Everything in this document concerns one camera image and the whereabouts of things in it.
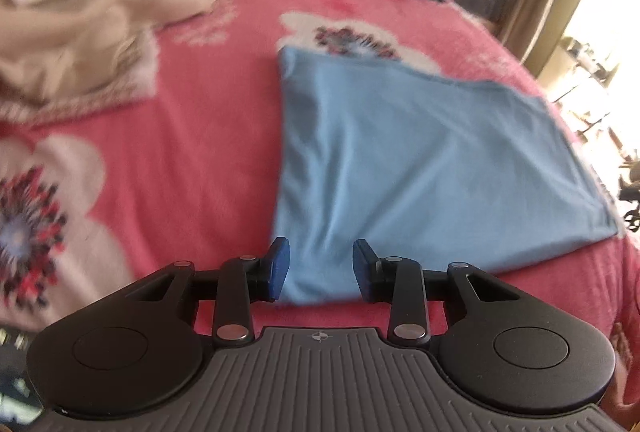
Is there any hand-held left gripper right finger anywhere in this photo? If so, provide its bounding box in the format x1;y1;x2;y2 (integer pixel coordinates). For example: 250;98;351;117
352;239;521;348

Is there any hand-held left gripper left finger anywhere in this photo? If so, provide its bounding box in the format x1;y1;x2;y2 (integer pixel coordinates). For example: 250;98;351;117
127;236;291;348

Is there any light blue T-shirt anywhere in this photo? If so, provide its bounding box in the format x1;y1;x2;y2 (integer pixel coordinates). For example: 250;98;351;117
272;46;621;305

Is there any pink floral blanket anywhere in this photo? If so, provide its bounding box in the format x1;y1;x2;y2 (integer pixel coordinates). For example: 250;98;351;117
0;0;640;363

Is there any white fuzzy cloth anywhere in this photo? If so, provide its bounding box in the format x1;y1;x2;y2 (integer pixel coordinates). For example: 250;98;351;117
0;29;158;125

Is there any beige cloth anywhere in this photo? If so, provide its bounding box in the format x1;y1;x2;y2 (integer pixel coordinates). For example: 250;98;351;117
0;0;221;105

